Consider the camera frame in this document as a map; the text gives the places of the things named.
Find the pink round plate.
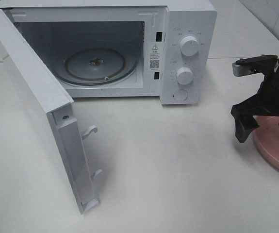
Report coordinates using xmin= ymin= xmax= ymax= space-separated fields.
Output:
xmin=252 ymin=116 xmax=279 ymax=170

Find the upper white microwave knob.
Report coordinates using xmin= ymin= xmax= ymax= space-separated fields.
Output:
xmin=180 ymin=35 xmax=199 ymax=57

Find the glass microwave turntable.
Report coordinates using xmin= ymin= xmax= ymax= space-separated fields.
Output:
xmin=54 ymin=48 xmax=138 ymax=86

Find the lower white microwave knob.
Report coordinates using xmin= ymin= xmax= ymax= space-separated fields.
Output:
xmin=176 ymin=67 xmax=194 ymax=85

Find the white microwave door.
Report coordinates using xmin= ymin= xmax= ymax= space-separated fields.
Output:
xmin=0 ymin=9 xmax=98 ymax=213

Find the round white door button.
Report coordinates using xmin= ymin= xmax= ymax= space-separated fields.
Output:
xmin=173 ymin=90 xmax=188 ymax=101

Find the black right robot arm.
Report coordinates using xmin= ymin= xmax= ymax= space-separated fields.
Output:
xmin=230 ymin=55 xmax=279 ymax=143

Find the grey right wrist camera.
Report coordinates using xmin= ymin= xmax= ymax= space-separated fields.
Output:
xmin=232 ymin=55 xmax=278 ymax=77

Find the white microwave oven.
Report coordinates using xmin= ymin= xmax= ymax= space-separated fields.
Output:
xmin=0 ymin=0 xmax=217 ymax=105

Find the white microwave knob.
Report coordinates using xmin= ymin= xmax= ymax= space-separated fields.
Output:
xmin=176 ymin=67 xmax=194 ymax=85
xmin=180 ymin=35 xmax=199 ymax=57

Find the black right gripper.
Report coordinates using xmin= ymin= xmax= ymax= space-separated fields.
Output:
xmin=231 ymin=82 xmax=279 ymax=143

